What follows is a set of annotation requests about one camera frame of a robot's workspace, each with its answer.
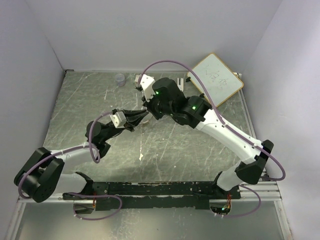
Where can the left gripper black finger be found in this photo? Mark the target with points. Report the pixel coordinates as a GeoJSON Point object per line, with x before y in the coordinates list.
{"type": "Point", "coordinates": [135, 114]}
{"type": "Point", "coordinates": [138, 121]}

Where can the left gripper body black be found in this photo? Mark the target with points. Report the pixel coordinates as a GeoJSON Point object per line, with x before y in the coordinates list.
{"type": "Point", "coordinates": [129, 127]}

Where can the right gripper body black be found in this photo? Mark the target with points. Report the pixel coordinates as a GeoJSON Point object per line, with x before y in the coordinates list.
{"type": "Point", "coordinates": [157, 109]}

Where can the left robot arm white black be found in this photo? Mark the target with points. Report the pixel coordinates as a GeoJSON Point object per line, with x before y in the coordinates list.
{"type": "Point", "coordinates": [45, 172]}

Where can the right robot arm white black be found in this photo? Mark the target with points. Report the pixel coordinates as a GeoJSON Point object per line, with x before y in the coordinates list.
{"type": "Point", "coordinates": [164, 98]}

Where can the white green cardboard box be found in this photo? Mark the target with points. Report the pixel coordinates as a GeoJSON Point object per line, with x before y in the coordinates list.
{"type": "Point", "coordinates": [137, 77]}

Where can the clear plastic cup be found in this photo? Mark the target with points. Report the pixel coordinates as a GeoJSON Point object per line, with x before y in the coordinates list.
{"type": "Point", "coordinates": [120, 79]}

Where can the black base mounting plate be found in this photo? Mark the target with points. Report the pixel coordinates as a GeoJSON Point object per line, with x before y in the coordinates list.
{"type": "Point", "coordinates": [148, 195]}

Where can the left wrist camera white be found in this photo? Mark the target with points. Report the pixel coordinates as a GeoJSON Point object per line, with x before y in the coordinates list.
{"type": "Point", "coordinates": [118, 118]}

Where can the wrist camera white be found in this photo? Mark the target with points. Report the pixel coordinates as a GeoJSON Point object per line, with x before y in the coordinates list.
{"type": "Point", "coordinates": [118, 118]}
{"type": "Point", "coordinates": [145, 86]}

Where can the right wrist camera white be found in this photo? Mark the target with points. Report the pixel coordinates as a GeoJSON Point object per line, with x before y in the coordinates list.
{"type": "Point", "coordinates": [145, 86]}

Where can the small whiteboard yellow frame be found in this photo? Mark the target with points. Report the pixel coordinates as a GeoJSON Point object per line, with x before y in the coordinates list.
{"type": "Point", "coordinates": [219, 81]}

